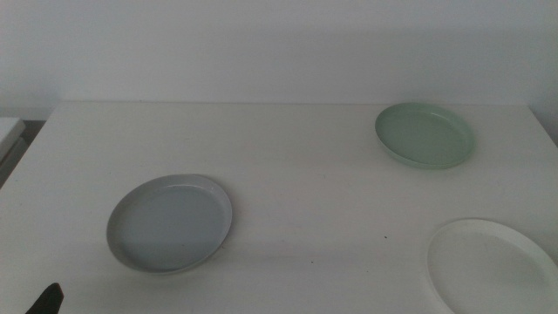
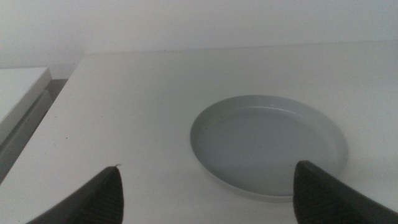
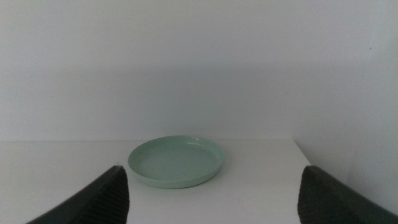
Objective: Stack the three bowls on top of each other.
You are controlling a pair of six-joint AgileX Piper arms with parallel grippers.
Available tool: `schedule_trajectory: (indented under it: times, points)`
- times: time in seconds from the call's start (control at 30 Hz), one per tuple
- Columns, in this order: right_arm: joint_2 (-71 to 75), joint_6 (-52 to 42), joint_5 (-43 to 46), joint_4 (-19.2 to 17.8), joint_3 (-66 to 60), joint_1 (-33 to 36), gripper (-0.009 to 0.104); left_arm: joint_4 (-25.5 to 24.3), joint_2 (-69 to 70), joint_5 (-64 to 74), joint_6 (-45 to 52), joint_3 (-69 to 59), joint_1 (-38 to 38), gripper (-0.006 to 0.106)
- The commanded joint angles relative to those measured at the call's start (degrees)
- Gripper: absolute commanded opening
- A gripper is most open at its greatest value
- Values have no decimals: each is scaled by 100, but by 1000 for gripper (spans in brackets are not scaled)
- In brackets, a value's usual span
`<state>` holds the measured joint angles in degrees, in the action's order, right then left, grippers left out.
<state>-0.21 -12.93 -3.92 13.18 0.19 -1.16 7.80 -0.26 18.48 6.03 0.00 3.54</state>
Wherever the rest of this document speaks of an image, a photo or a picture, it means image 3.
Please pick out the pale green shallow bowl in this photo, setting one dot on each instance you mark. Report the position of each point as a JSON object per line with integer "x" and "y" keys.
{"x": 174, "y": 161}

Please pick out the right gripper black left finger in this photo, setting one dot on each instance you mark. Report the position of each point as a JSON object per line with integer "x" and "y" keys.
{"x": 102, "y": 202}

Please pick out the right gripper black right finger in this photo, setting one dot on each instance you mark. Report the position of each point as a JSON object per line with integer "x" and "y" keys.
{"x": 329, "y": 202}

